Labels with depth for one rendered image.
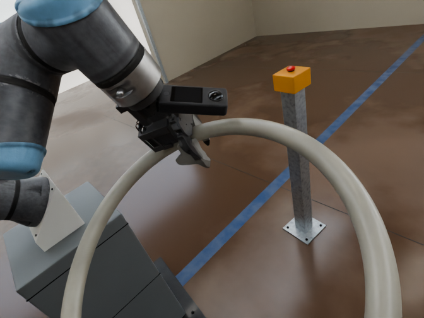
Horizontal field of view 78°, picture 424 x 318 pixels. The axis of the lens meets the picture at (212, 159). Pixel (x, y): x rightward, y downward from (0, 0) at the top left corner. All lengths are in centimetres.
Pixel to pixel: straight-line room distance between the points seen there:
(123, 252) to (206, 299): 71
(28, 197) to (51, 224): 12
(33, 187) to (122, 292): 58
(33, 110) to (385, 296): 45
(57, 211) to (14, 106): 74
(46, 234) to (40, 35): 86
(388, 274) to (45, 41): 45
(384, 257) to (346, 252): 151
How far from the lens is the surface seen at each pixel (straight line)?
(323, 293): 169
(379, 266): 32
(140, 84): 39
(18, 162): 40
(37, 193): 113
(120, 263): 123
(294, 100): 128
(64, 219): 114
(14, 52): 45
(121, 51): 38
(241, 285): 173
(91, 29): 37
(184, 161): 52
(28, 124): 41
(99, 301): 130
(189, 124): 48
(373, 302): 32
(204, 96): 44
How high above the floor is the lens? 150
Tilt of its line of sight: 33 degrees down
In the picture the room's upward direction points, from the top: 17 degrees counter-clockwise
